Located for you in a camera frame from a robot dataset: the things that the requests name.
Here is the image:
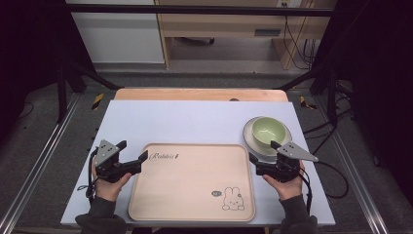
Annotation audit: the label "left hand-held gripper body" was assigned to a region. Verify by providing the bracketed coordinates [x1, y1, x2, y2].
[94, 139, 143, 183]

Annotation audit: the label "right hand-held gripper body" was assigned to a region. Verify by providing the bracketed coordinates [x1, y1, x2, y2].
[255, 141, 319, 183]

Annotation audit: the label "green bowl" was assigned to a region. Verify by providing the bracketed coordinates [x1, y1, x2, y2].
[251, 116, 287, 149]

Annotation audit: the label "grey plate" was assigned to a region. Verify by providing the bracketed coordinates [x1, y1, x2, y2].
[242, 115, 293, 164]

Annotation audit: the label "beige tray with rabbit print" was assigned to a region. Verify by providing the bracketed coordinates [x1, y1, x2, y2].
[128, 142, 257, 223]

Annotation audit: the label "person's left hand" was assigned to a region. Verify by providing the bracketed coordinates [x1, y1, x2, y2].
[91, 162, 133, 203]

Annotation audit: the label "person's right hand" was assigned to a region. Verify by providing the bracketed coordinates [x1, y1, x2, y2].
[261, 161, 307, 202]

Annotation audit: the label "yellow and black tape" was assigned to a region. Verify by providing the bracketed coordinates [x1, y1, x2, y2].
[298, 95, 319, 111]
[91, 93, 105, 111]

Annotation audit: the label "white table board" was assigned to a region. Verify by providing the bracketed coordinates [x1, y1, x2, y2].
[59, 99, 336, 228]

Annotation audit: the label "wooden table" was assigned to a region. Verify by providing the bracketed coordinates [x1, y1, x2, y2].
[113, 87, 289, 102]

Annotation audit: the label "white cabinet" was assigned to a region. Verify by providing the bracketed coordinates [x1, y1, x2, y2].
[65, 0, 166, 64]

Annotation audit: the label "black curtain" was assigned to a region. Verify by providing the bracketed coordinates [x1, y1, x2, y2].
[311, 0, 413, 198]
[0, 0, 95, 142]

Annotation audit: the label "wooden desk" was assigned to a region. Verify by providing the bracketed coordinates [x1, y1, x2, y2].
[154, 0, 338, 70]

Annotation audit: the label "left hand-held gripper cable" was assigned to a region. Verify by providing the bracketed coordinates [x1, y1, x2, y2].
[76, 147, 99, 207]

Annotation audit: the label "hand-held gripper cable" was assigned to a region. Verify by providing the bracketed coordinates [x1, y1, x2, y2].
[297, 160, 351, 216]
[76, 147, 99, 207]

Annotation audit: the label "black floor cables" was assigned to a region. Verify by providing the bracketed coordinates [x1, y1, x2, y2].
[302, 107, 354, 156]

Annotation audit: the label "right hand-held gripper cable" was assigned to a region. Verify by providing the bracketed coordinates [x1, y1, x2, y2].
[297, 160, 351, 216]

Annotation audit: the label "aluminium floor rail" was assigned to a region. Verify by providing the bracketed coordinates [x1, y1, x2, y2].
[316, 97, 390, 234]
[0, 93, 81, 234]

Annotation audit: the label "black frame strut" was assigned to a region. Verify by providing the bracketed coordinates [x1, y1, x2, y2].
[277, 61, 338, 127]
[56, 59, 122, 124]

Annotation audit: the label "black cables under desk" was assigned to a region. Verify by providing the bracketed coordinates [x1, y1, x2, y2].
[282, 15, 319, 71]

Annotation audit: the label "black horizontal frame bar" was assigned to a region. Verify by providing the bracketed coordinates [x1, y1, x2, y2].
[63, 3, 336, 18]

